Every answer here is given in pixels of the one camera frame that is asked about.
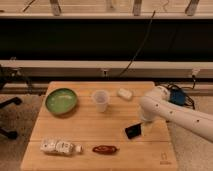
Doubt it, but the black eraser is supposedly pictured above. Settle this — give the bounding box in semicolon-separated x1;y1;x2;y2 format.
125;124;141;139

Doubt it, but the white ceramic cup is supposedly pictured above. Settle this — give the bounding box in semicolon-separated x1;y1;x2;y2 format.
91;90;109;113

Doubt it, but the black office chair base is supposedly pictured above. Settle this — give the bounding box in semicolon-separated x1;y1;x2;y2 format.
0;64;33;140

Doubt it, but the green bowl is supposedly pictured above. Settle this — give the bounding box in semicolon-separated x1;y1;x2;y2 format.
45;88;78;116

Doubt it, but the blue power box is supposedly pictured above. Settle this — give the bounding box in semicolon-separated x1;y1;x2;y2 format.
170;90;186;106

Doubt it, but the white soap bar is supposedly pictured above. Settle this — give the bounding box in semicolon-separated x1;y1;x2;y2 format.
117;88;133;100

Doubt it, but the black hanging cable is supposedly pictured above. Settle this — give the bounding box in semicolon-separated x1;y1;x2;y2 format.
117;9;157;78

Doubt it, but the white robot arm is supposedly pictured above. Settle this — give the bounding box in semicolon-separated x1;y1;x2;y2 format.
139;86;213;143

